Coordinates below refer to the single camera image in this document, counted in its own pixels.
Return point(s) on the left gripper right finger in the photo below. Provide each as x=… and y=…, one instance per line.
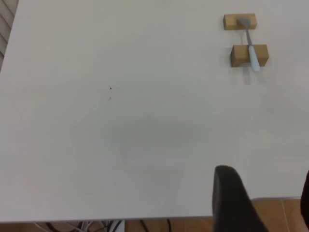
x=306, y=198

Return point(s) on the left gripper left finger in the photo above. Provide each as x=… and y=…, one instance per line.
x=229, y=200

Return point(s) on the arched wooden block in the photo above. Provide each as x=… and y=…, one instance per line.
x=239, y=55

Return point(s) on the flat wooden block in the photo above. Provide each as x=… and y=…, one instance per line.
x=230, y=22

